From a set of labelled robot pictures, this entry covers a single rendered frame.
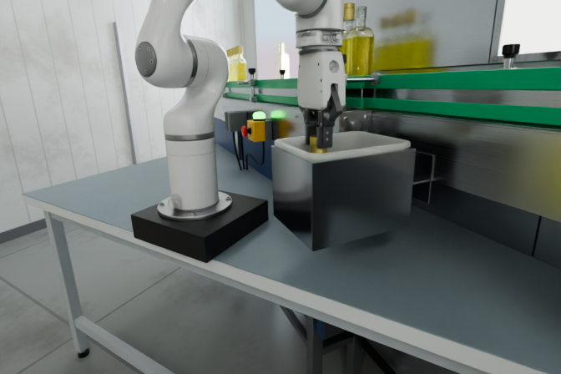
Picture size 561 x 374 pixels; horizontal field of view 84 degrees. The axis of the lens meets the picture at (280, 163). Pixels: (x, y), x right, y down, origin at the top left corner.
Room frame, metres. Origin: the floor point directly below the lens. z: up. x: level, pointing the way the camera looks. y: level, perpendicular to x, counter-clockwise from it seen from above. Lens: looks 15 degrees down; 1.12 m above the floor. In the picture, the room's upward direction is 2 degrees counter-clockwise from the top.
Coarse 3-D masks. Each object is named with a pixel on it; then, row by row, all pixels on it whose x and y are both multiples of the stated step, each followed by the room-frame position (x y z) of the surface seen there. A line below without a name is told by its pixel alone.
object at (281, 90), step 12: (228, 84) 1.67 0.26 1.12; (240, 84) 1.47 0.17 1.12; (264, 84) 1.21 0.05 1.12; (276, 84) 1.10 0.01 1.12; (288, 84) 1.01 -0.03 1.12; (228, 96) 1.69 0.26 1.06; (240, 96) 1.48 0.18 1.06; (264, 96) 1.21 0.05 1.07; (276, 96) 1.10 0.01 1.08; (288, 96) 1.02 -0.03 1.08
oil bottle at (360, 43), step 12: (348, 36) 0.92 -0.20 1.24; (360, 36) 0.88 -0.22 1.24; (372, 36) 0.90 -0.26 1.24; (348, 48) 0.92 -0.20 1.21; (360, 48) 0.88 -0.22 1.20; (372, 48) 0.90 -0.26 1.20; (348, 60) 0.91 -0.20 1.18; (360, 60) 0.88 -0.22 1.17; (372, 60) 0.90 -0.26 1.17; (348, 72) 0.91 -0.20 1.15; (360, 72) 0.88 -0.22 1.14
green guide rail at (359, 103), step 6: (348, 84) 0.85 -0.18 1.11; (354, 84) 0.83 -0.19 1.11; (360, 84) 0.81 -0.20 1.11; (348, 90) 0.86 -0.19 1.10; (354, 90) 0.83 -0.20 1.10; (360, 90) 0.81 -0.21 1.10; (348, 96) 0.85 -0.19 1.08; (354, 96) 0.83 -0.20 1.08; (360, 96) 0.81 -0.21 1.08; (348, 102) 0.85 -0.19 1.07; (354, 102) 0.83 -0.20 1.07; (360, 102) 0.80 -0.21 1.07; (360, 108) 0.80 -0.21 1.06
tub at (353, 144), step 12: (348, 132) 0.70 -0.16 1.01; (360, 132) 0.70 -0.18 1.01; (276, 144) 0.60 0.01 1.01; (288, 144) 0.58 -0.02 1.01; (300, 144) 0.65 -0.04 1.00; (336, 144) 0.69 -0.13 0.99; (348, 144) 0.70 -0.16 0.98; (360, 144) 0.70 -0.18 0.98; (372, 144) 0.66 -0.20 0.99; (384, 144) 0.63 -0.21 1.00; (396, 144) 0.55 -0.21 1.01; (408, 144) 0.56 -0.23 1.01; (300, 156) 0.53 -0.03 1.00; (312, 156) 0.49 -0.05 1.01; (324, 156) 0.49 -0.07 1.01; (336, 156) 0.50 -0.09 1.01; (348, 156) 0.52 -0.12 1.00
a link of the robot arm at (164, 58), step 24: (168, 0) 0.72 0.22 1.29; (192, 0) 0.75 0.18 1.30; (144, 24) 0.72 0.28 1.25; (168, 24) 0.69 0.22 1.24; (144, 48) 0.68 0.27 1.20; (168, 48) 0.68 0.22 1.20; (192, 48) 0.73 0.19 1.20; (144, 72) 0.69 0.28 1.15; (168, 72) 0.68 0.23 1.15; (192, 72) 0.73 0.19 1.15
